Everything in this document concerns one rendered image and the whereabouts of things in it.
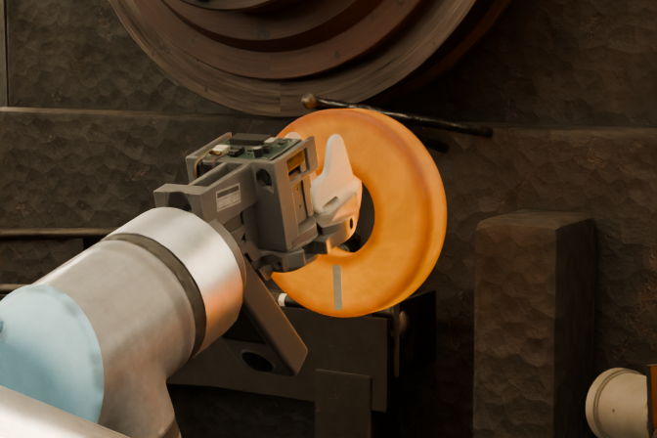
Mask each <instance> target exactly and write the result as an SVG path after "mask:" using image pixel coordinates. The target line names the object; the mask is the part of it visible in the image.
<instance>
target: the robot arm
mask: <svg viewBox="0 0 657 438"><path fill-rule="evenodd" d="M185 159H186V164H187V169H188V175H189V180H190V184H189V185H175V184H165V185H163V186H161V187H160V188H158V189H156V190H155V191H153V195H154V200H155V205H156V208H154V209H151V210H149V211H147V212H145V213H143V214H141V215H140V216H138V217H136V218H135V219H133V220H132V221H130V222H128V223H127V224H125V225H124V226H122V227H121V228H119V229H117V230H116V231H114V232H113V233H111V234H109V235H108V236H106V237H105V238H103V239H102V240H100V241H99V242H97V243H96V244H94V245H92V246H91V247H89V248H87V249H86V250H84V251H83V252H81V253H80V254H78V255H76V256H75V257H73V258H72V259H70V260H68V261H67V262H66V263H65V264H63V265H62V266H60V267H58V268H57V269H55V270H54V271H52V272H50V273H49V274H47V275H46V276H44V277H43V278H41V279H39V280H38V281H36V282H35V283H33V284H31V285H26V286H23V287H20V288H18V289H16V290H14V291H13V292H11V293H10V294H8V295H7V296H6V297H5V298H3V299H2V300H1V301H0V438H182V437H181V433H180V430H179V427H178V424H177V421H176V418H175V412H174V409H173V406H172V403H171V399H170V396H169V393H168V390H167V387H166V379H167V378H168V377H170V376H171V375H172V374H173V373H175V372H176V371H178V370H180V369H181V368H182V367H183V366H185V365H186V364H187V363H188V362H189V361H190V360H191V359H192V358H193V357H195V356H196V355H197V354H198V353H200V352H201V351H202V350H203V349H205V348H206V347H207V346H208V345H210V344H211V343H212V342H213V341H215V340H216V339H217V338H218V337H221V338H222V339H223V341H224V342H225V343H226V345H227V346H228V348H229V349H230V350H231V352H232V353H233V354H234V356H235V357H236V358H237V360H238V361H239V362H240V364H241V366H242V367H243V368H244V369H246V370H250V371H256V372H267V373H273V374H279V375H286V376H296V375H297V374H298V372H299V370H300V368H301V366H302V364H303V362H304V360H305V358H306V356H307V353H308V350H307V347H306V346H305V344H304V343H303V341H302V340H301V338H300V337H299V335H298V334H297V332H296V331H295V329H294V328H293V326H292V325H291V323H290V322H289V321H288V319H287V318H286V316H285V314H284V313H283V311H282V310H281V308H280V307H279V305H278V304H277V302H276V301H275V299H274V298H273V296H272V295H271V293H270V292H269V290H268V289H267V287H266V286H265V285H264V284H263V282H262V281H269V280H270V279H271V277H272V275H273V272H276V273H288V272H293V271H296V270H298V269H300V268H302V267H304V266H306V265H308V264H310V263H312V262H314V261H315V260H317V259H318V258H319V257H320V255H321V254H323V255H326V254H329V252H330V251H331V250H332V249H333V248H335V247H336V246H338V245H340V244H342V243H343V242H345V241H347V240H348V239H349V238H350V237H351V236H352V235H353V233H354V232H355V229H356V226H357V222H358V218H359V209H360V204H361V198H362V181H361V180H360V179H358V178H357V177H356V176H354V175H353V173H352V169H351V166H350V162H349V159H348V155H347V152H346V149H345V146H344V142H343V140H342V138H341V137H340V136H339V135H337V134H333V135H331V136H330V138H329V139H328V143H327V149H326V157H325V164H324V169H323V172H322V174H321V175H320V176H318V177H317V175H316V172H315V171H316V170H317V169H318V168H319V163H318V157H317V150H316V143H315V136H310V137H309V138H307V139H306V140H304V141H303V140H302V138H301V136H300V135H299V134H298V133H296V132H290V133H288V134H287V135H286V136H285V137H284V138H273V137H271V135H264V134H244V133H237V134H236V135H234V136H232V132H227V133H226V134H224V135H222V136H221V137H219V138H217V139H216V140H214V141H212V142H211V143H209V144H207V145H206V146H204V147H202V148H201V149H199V150H197V151H196V152H194V153H192V154H190V155H188V156H187V157H185ZM261 280H262V281H261Z"/></svg>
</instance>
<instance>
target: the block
mask: <svg viewBox="0 0 657 438"><path fill-rule="evenodd" d="M595 232H596V226H595V224H594V220H593V218H592V217H590V216H589V215H587V214H585V213H582V212H567V211H551V210H537V209H520V210H517V211H513V212H509V213H506V214H502V215H499V216H495V217H491V218H488V219H485V220H482V221H480V222H479V223H478V225H477V229H476V232H475V293H474V381H473V438H591V428H590V426H589V424H588V420H587V416H586V400H587V396H588V393H589V390H590V388H591V385H592V377H593V328H594V280H595Z"/></svg>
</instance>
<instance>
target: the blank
mask: <svg viewBox="0 0 657 438"><path fill-rule="evenodd" d="M290 132H296V133H298V134H299V135H300V136H301V138H302V140H303V141H304V140H306V139H307V138H309V137H310V136H315V143H316V150H317V157H318V163H319V168H318V169H317V170H316V171H315V172H316V175H317V177H318V176H320V175H321V174H322V172H323V169H324V164H325V157H326V149H327V143H328V140H329V138H330V136H331V135H333V134H337V135H339V136H340V137H341V138H342V140H343V142H344V146H345V149H346V152H347V155H348V159H349V162H350V166H351V169H352V173H353V175H354V176H356V177H357V178H358V179H360V180H361V181H362V182H363V183H364V185H365V186H366V187H367V189H368V190H369V192H370V194H371V196H372V201H373V205H374V215H375V216H374V226H373V230H372V234H371V236H370V238H369V240H368V241H367V243H366V244H365V245H364V246H363V247H362V248H361V249H359V250H358V251H356V252H355V253H353V252H348V251H344V250H342V249H340V248H338V247H337V246H336V247H335V248H333V249H332V250H331V251H330V252H329V254H326V255H323V254H321V255H320V257H319V258H318V259H317V260H315V261H314V262H312V263H310V264H308V265H306V266H304V267H302V268H300V269H298V270H296V271H293V272H288V273H276V272H273V275H272V277H271V278H272V279H273V280H274V282H275V283H276V284H277V285H278V286H279V287H280V288H281V289H282V290H283V291H284V292H285V293H286V294H287V295H288V296H289V297H291V298H292V299H293V300H295V301H296V302H298V303H299V304H301V305H302V306H304V307H306V308H308V309H310V310H312V311H315V312H317V313H320V314H324V315H328V316H333V317H341V318H348V317H358V316H363V315H367V314H369V313H373V312H376V311H380V310H383V309H386V308H389V307H391V306H394V305H396V304H398V303H400V302H401V301H403V300H405V299H406V298H407V297H409V296H410V295H411V294H413V293H414V292H415V291H416V290H417V289H418V288H419V287H420V286H421V285H422V284H423V282H424V281H425V280H426V279H427V277H428V276H429V274H430V273H431V271H432V269H433V268H434V266H435V264H436V262H437V259H438V257H439V255H440V252H441V249H442V246H443V242H444V238H445V234H446V226H447V203H446V196H445V191H444V187H443V183H442V180H441V177H440V174H439V171H438V169H437V167H436V164H435V162H434V161H433V159H432V157H431V155H430V154H429V152H428V151H427V149H426V148H425V146H424V145H423V144H422V142H421V141H420V140H419V139H418V138H417V137H416V136H415V135H414V134H413V133H412V132H411V131H410V130H409V129H408V128H407V127H405V126H404V125H403V124H401V123H400V122H398V121H397V120H395V119H393V118H391V117H389V116H387V115H385V114H382V113H380V112H377V111H373V110H369V109H324V110H319V111H315V112H312V113H309V114H307V115H304V116H302V117H300V118H298V119H297V120H295V121H293V122H292V123H290V124H289V125H288V126H287V127H286V128H285V129H284V130H283V131H282V132H281V133H280V134H279V135H278V136H277V137H276V138H284V137H285V136H286V135H287V134H288V133H290Z"/></svg>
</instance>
